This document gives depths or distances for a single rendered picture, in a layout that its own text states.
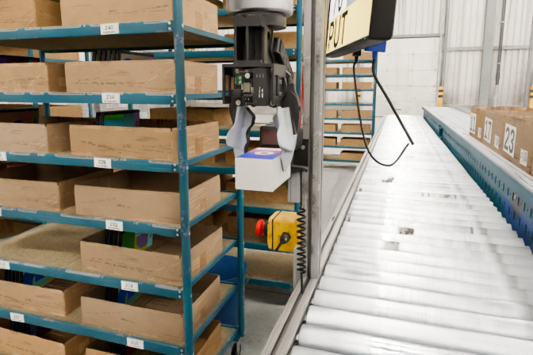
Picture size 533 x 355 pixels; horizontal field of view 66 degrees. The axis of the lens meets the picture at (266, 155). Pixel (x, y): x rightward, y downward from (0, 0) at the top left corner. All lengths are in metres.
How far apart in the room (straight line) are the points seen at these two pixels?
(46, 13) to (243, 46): 1.09
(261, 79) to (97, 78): 0.93
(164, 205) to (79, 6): 0.66
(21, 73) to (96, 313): 0.85
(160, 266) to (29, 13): 0.90
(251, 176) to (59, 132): 1.09
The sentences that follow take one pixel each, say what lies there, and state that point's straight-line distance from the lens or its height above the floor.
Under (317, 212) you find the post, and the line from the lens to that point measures 0.89.
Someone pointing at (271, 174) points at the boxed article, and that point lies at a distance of 0.55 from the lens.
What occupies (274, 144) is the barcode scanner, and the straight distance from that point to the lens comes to 0.76.
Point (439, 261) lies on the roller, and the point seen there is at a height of 0.74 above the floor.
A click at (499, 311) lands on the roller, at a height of 0.74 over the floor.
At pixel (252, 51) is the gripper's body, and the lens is 0.54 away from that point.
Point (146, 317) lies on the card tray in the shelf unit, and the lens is 1.51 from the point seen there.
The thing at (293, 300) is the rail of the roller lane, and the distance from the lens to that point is 0.85.
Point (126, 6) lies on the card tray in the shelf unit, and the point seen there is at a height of 1.39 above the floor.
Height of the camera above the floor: 1.16
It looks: 9 degrees down
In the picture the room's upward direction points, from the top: straight up
